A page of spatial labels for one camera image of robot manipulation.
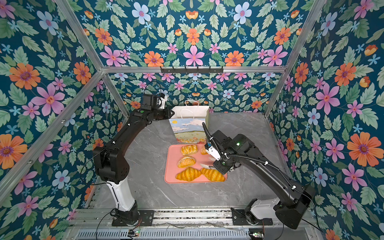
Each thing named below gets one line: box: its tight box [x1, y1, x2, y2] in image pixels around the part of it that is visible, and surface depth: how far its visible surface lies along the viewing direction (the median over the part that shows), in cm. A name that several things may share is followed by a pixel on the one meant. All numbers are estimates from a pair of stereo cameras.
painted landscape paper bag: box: [169, 100, 210, 144], surface depth 91 cm
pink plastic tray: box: [164, 143, 228, 184], surface depth 90 cm
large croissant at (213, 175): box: [200, 168, 226, 182], surface depth 86 cm
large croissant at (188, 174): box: [175, 167, 202, 182], surface depth 86 cm
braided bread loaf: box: [180, 144, 198, 156], surface depth 97 cm
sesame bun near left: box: [177, 156, 196, 168], surface depth 91 cm
